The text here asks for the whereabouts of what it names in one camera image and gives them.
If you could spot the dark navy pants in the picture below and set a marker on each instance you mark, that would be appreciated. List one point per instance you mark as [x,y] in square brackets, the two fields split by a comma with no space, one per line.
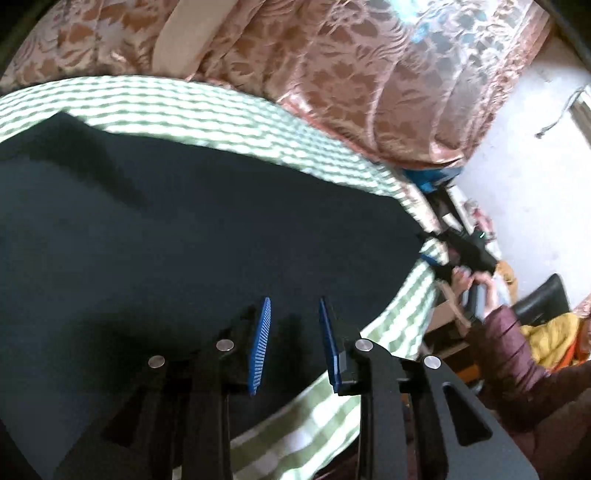
[184,230]

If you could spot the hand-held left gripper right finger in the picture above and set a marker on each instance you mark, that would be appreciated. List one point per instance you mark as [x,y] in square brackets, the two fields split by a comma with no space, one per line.
[327,344]

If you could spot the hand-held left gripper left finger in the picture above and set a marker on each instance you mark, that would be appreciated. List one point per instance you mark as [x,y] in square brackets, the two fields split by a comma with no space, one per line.
[259,344]

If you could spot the brown floral curtain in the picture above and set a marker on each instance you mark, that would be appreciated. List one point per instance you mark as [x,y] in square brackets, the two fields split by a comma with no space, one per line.
[346,69]

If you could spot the person's right forearm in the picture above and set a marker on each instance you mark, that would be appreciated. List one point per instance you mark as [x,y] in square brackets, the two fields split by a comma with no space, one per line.
[517,369]

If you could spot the yellow cloth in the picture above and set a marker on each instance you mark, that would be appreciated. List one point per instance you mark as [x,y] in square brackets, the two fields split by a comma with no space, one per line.
[551,337]

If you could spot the green checked bed sheet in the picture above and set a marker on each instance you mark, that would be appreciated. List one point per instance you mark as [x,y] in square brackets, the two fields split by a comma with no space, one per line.
[207,115]

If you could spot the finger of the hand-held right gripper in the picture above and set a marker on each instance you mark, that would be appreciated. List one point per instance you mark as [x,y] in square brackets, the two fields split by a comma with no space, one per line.
[430,244]

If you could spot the beige curtain tieback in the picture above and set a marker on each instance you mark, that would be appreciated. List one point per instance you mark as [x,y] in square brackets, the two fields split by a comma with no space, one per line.
[184,37]

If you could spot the blue cloth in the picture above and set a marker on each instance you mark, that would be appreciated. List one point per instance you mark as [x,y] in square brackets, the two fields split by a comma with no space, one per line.
[429,177]

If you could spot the black chair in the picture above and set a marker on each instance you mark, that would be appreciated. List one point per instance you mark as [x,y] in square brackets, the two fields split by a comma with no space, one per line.
[545,295]

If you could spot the person's right hand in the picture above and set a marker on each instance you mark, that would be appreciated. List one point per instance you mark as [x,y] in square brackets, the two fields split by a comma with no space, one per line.
[482,279]

